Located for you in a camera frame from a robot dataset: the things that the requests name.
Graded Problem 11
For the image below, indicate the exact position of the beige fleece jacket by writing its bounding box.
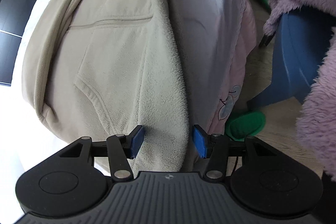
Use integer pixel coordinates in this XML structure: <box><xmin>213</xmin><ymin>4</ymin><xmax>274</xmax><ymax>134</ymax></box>
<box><xmin>22</xmin><ymin>0</ymin><xmax>189</xmax><ymax>173</ymax></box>

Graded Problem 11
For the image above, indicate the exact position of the green slipper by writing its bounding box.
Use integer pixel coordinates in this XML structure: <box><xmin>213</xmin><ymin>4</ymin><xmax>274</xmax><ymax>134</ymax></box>
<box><xmin>225</xmin><ymin>111</ymin><xmax>266</xmax><ymax>141</ymax></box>

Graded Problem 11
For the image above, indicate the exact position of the pink quilted bed skirt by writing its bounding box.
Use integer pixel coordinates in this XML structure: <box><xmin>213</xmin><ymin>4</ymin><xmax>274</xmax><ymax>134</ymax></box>
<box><xmin>207</xmin><ymin>0</ymin><xmax>256</xmax><ymax>134</ymax></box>

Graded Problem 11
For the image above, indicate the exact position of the blue plastic stool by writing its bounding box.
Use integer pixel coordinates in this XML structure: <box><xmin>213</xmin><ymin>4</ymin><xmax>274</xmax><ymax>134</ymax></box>
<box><xmin>247</xmin><ymin>7</ymin><xmax>335</xmax><ymax>110</ymax></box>

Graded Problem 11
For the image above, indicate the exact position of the black wardrobe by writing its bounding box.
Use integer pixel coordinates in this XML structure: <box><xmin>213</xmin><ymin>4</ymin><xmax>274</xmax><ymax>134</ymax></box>
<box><xmin>0</xmin><ymin>0</ymin><xmax>53</xmax><ymax>86</ymax></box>

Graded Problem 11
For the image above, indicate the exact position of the grey pink-dotted bed sheet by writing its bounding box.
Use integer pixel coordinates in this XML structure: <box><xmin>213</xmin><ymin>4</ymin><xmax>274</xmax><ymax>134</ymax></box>
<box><xmin>12</xmin><ymin>0</ymin><xmax>220</xmax><ymax>171</ymax></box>

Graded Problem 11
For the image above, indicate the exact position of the purple fluffy garment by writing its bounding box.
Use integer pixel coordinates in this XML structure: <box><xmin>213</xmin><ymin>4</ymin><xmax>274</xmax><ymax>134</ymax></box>
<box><xmin>264</xmin><ymin>0</ymin><xmax>335</xmax><ymax>180</ymax></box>

